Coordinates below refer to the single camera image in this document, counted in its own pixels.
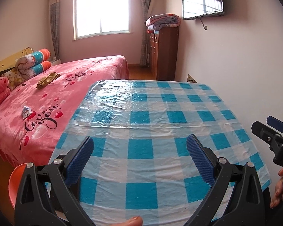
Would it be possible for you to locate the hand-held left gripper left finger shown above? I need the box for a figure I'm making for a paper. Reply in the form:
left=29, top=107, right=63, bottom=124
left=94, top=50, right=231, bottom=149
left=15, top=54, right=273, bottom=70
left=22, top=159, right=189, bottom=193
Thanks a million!
left=14, top=135, right=95, bottom=226

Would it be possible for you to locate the person's left hand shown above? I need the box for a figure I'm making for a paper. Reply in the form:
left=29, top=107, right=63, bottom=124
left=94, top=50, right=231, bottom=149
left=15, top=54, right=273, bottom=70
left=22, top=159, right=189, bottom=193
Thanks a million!
left=119, top=216, right=143, bottom=226

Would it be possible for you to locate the cartoon print folded quilt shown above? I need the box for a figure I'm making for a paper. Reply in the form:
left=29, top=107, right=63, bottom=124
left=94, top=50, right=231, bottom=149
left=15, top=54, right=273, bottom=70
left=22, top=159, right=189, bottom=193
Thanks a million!
left=15, top=48, right=53, bottom=80

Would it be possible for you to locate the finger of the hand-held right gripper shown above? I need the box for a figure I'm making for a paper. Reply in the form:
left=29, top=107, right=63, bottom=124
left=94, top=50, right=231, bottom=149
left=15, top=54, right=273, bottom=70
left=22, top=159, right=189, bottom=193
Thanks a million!
left=251, top=121, right=283, bottom=146
left=266, top=116, right=283, bottom=134

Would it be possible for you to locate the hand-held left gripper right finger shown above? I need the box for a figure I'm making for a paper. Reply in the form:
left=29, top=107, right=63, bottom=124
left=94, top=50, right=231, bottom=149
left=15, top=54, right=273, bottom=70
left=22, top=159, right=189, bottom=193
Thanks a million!
left=186, top=134, right=266, bottom=226

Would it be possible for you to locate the grey checked curtain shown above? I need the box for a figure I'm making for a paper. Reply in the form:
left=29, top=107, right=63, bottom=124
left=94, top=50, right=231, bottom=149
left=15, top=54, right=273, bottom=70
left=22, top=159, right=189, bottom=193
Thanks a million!
left=49, top=0, right=61, bottom=63
left=138, top=0, right=155, bottom=67

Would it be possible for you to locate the floral pillow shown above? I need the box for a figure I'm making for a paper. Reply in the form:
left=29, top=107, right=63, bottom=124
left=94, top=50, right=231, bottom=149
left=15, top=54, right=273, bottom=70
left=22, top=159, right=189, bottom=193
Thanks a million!
left=1, top=69, right=26, bottom=90

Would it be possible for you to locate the brown wooden cabinet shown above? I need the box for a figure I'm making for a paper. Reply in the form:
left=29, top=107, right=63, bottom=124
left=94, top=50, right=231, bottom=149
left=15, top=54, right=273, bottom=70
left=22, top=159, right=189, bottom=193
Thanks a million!
left=147, top=27, right=180, bottom=82

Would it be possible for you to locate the gold brown cloth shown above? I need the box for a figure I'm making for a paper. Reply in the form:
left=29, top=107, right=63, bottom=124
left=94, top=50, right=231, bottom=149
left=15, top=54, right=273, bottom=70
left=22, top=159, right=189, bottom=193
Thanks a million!
left=36, top=73, right=61, bottom=90

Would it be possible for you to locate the person's right hand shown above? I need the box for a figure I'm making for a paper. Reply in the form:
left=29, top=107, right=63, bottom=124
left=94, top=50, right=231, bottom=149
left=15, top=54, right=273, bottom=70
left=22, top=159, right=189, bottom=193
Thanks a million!
left=270, top=168, right=283, bottom=209

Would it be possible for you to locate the small crushed white carton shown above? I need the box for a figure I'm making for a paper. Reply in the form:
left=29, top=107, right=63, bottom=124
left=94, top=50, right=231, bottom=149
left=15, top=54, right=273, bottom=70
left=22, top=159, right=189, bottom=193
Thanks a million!
left=22, top=105, right=32, bottom=118

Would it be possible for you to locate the window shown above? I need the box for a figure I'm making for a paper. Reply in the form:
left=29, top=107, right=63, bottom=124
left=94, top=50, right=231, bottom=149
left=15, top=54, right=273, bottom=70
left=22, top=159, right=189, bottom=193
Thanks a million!
left=72, top=0, right=132, bottom=40

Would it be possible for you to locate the wall mounted television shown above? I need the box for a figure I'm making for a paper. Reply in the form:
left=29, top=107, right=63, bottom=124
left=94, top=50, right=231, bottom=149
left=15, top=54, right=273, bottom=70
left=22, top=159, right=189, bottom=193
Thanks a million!
left=181, top=0, right=225, bottom=20

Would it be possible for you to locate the yellow star print headboard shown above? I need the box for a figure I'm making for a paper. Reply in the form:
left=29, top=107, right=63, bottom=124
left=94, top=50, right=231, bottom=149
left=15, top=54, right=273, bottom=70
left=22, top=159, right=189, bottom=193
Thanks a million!
left=0, top=48, right=35, bottom=76

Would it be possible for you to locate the pink bed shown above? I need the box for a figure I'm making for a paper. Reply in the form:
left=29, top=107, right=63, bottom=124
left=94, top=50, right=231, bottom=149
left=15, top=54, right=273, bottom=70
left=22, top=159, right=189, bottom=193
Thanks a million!
left=0, top=55, right=130, bottom=167

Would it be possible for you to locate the folded pink grey blanket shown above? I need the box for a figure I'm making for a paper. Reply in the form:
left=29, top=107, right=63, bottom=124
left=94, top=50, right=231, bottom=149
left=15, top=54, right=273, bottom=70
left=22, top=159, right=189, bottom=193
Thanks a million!
left=145, top=13, right=181, bottom=31

